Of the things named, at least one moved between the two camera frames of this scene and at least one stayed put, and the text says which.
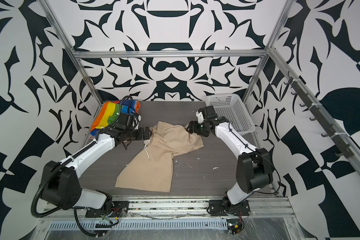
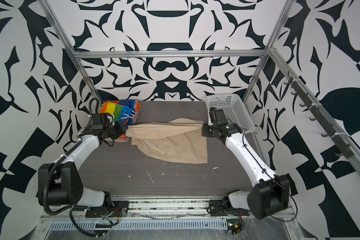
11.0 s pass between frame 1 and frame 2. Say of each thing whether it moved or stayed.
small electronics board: stayed
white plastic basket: stayed
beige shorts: moved
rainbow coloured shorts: stayed
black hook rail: stayed
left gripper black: moved
